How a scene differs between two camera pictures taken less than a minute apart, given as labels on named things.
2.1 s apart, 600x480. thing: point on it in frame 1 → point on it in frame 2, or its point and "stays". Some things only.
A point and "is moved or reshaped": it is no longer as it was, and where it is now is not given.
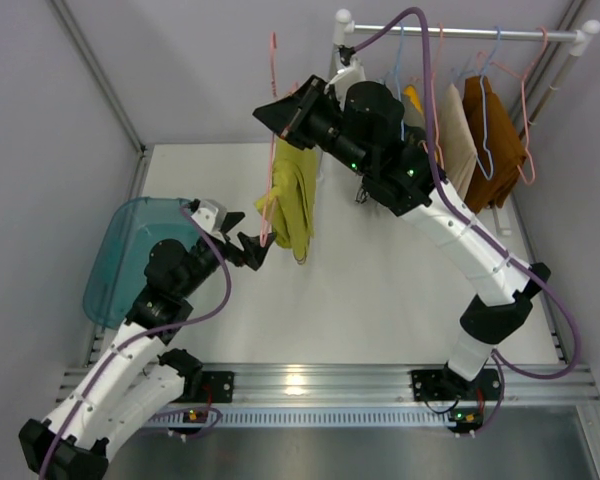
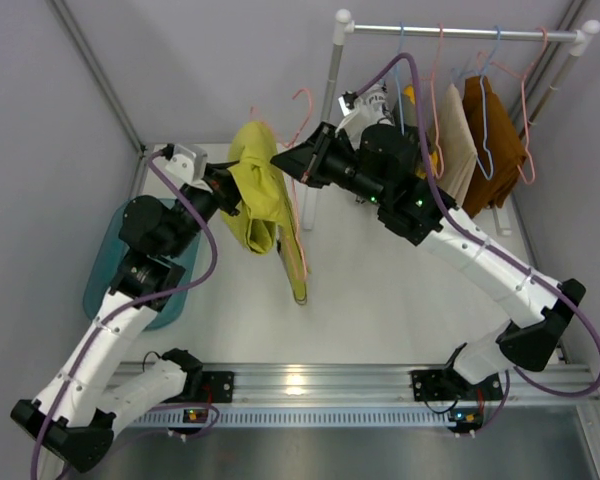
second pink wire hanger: [433, 87] stays
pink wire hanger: [271, 189] → [286, 143]
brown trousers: [499, 146] stays
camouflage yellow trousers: [414, 120] stays
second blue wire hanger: [482, 79] stays
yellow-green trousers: [291, 197] is moved or reshaped
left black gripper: [232, 240] → [227, 185]
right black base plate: [438, 385] stays
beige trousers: [457, 150] stays
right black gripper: [306, 112] → [318, 160]
